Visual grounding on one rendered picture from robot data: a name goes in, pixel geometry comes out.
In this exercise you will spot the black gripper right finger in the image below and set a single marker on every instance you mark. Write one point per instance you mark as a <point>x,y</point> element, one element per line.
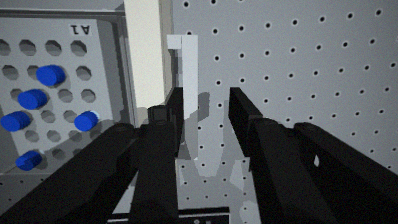
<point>357,189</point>

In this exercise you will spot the grey flat base plate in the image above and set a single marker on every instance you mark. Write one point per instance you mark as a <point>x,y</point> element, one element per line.
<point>332,63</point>

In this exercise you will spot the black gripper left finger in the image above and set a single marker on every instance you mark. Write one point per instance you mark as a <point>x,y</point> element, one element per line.
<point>87,188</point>

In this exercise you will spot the grey perforated block with green tubes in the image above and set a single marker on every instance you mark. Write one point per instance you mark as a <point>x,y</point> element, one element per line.
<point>8,152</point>

